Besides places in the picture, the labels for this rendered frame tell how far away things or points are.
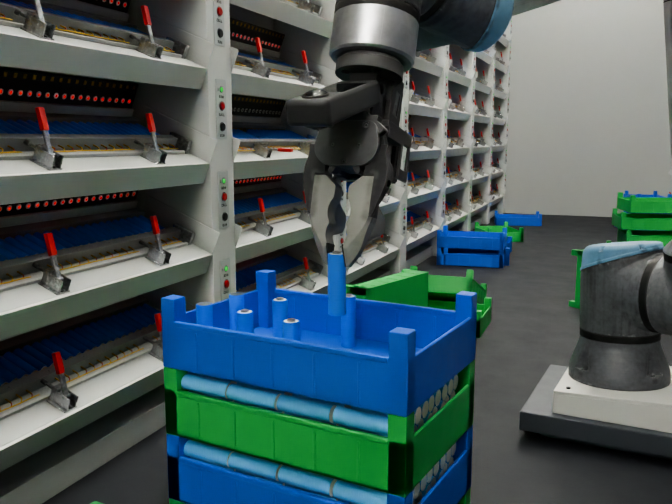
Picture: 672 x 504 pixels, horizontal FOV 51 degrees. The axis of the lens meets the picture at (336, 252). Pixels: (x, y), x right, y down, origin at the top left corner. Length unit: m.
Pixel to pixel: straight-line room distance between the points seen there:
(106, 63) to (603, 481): 1.09
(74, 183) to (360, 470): 0.68
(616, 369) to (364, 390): 0.83
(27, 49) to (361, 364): 0.69
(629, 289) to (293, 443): 0.83
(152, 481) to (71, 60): 0.70
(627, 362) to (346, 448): 0.83
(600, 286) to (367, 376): 0.82
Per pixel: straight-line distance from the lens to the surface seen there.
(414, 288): 1.95
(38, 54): 1.13
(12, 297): 1.12
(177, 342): 0.80
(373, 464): 0.70
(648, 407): 1.39
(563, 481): 1.31
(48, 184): 1.13
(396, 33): 0.73
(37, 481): 1.25
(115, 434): 1.37
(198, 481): 0.84
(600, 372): 1.44
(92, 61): 1.22
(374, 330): 0.88
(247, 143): 1.71
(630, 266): 1.41
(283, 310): 0.83
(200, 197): 1.49
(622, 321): 1.43
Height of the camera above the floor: 0.57
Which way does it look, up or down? 9 degrees down
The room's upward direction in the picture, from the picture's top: straight up
